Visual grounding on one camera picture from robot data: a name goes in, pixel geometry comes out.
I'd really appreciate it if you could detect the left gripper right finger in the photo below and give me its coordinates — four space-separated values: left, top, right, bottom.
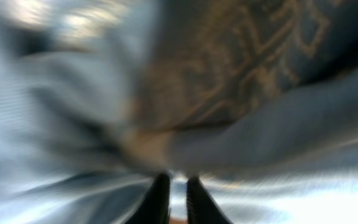
186 177 231 224

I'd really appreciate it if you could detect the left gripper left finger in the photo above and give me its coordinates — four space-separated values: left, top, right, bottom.
125 174 170 224

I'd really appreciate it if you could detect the light blue printed t-shirt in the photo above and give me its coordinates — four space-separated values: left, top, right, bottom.
0 0 358 223

